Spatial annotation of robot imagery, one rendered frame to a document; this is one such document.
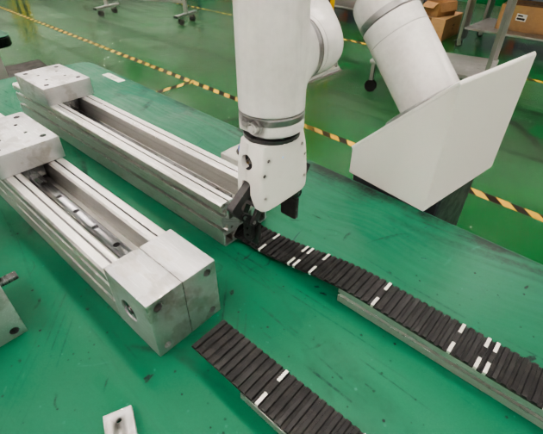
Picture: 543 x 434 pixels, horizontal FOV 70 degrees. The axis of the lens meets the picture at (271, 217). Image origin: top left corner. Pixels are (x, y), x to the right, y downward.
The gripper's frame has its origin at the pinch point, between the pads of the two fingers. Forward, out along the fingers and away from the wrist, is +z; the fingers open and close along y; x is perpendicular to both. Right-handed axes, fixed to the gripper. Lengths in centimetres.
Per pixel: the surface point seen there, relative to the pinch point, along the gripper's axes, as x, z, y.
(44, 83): 66, -7, -4
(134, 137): 41.9, 0.4, 2.2
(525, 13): 73, 43, 470
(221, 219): 5.8, -0.3, -5.0
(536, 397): -38.4, 2.2, -1.4
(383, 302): -20.3, 2.0, -1.0
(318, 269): -10.2, 2.7, -1.3
